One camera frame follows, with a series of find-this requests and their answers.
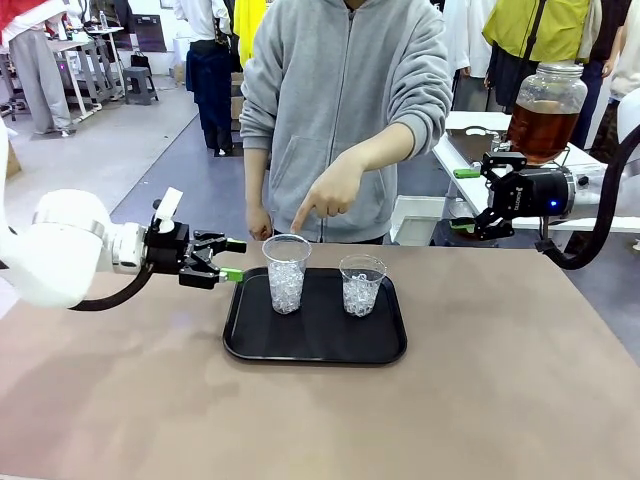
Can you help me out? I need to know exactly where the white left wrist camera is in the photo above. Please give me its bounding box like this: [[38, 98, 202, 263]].
[[152, 186, 184, 234]]

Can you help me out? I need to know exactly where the grey plastic stool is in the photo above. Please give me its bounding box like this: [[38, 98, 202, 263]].
[[122, 65, 160, 106]]

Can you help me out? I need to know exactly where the dark display panel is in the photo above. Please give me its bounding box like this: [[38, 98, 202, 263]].
[[127, 14, 169, 54]]

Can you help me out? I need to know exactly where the black office chair base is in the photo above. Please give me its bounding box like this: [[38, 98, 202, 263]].
[[0, 97, 27, 122]]

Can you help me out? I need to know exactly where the black arm hose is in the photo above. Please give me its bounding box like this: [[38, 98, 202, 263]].
[[67, 262, 154, 312], [533, 124, 640, 271]]

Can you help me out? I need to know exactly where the figure in navy skirt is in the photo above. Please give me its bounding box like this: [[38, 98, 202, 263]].
[[172, 0, 236, 157]]

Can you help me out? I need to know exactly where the white frame desk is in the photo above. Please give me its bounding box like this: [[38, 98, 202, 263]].
[[47, 27, 126, 124]]

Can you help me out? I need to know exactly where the person in cream top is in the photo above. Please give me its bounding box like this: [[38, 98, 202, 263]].
[[602, 0, 640, 166]]

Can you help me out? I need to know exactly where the person in grey trousers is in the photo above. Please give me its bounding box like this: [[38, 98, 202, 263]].
[[0, 0, 76, 137]]

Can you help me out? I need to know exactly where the short clear plastic cup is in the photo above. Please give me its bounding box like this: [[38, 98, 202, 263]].
[[339, 254, 388, 319]]

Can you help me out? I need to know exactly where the person in yellow-green jacket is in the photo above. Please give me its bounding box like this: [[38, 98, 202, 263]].
[[482, 0, 604, 116]]

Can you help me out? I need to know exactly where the brown cardboard box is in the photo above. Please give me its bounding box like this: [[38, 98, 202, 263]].
[[229, 72, 246, 132], [4, 132, 24, 179]]

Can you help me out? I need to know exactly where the person's left forearm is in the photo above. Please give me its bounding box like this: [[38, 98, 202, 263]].
[[347, 119, 419, 174]]

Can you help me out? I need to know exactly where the white side table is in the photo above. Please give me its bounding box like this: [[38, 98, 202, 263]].
[[432, 110, 640, 251]]

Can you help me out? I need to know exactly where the yellow hanging garment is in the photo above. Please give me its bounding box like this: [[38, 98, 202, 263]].
[[232, 0, 271, 71]]

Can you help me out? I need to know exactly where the person in white coat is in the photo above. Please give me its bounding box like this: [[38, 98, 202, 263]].
[[442, 0, 496, 114]]

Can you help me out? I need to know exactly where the person in grey hoodie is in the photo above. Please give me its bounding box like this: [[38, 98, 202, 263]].
[[238, 0, 454, 246]]

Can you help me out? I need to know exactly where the black plastic serving tray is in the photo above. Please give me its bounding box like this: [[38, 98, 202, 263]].
[[222, 266, 408, 365]]

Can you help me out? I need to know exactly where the person's right forearm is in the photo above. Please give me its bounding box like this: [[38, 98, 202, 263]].
[[243, 147, 272, 209]]

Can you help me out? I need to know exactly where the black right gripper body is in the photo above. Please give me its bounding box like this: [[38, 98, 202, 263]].
[[491, 167, 572, 219]]

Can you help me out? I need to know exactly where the person's right hand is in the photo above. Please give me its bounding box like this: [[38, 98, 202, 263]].
[[245, 204, 275, 243]]

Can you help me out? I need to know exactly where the black right arm hose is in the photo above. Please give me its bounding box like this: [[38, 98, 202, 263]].
[[533, 124, 640, 271]]

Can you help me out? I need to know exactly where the black left arm hose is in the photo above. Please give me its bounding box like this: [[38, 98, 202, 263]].
[[67, 262, 154, 312]]

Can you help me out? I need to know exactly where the dark tray with handles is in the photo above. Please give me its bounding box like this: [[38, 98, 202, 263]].
[[444, 125, 511, 169]]

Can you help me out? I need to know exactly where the person's left hand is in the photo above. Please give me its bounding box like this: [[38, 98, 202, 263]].
[[289, 149, 370, 236]]

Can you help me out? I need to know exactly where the black wire dispenser stand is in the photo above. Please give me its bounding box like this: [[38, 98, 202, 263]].
[[537, 143, 573, 171]]

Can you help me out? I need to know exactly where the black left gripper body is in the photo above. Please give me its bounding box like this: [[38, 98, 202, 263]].
[[145, 221, 200, 277]]

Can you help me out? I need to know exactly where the clear ice cubes heap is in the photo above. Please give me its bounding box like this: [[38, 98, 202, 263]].
[[342, 272, 381, 318], [268, 259, 306, 315]]

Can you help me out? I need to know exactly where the tall clear plastic cup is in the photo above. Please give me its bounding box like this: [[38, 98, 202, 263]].
[[261, 233, 313, 316]]

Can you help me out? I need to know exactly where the glass tea dispenser jar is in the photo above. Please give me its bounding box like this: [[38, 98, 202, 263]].
[[492, 60, 589, 167]]

